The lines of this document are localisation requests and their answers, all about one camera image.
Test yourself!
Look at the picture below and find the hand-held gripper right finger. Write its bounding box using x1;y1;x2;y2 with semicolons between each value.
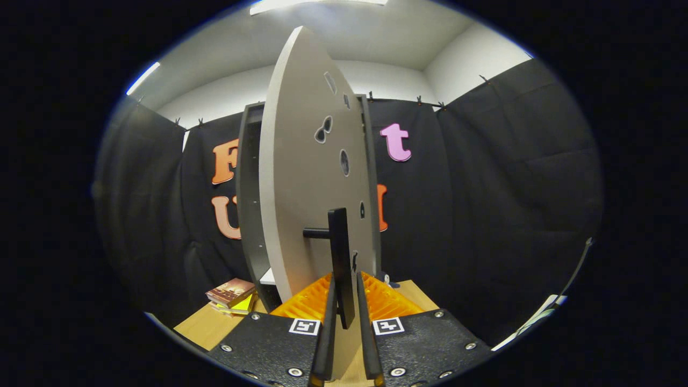
356;271;493;387

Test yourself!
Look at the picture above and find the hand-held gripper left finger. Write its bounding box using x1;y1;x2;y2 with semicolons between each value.
207;272;338;387

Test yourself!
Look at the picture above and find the black door handle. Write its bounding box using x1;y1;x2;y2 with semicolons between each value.
303;207;356;329

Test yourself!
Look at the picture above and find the dark grey shoe cabinet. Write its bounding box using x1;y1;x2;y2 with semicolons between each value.
236;94;383;313

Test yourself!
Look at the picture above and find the beige shoe cabinet door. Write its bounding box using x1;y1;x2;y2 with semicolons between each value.
259;26;381;371

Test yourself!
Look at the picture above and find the yellow book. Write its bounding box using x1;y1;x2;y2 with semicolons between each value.
212;295;256;315

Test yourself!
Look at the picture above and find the brown book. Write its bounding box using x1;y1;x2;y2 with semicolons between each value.
205;278;256;309

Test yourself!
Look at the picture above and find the black backdrop cloth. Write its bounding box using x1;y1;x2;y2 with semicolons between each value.
94;58;605;345

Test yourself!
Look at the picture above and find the short ceiling light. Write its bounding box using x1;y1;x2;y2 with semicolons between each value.
126;62;161;96

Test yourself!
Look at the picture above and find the long ceiling light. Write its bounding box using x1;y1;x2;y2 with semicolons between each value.
249;0;389;16

